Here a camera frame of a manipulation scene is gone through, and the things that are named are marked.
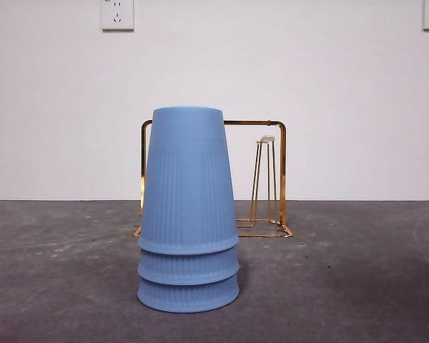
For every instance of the blue ribbed plastic cup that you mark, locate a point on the blue ribbed plastic cup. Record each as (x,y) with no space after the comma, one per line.
(189,178)
(189,268)
(189,296)

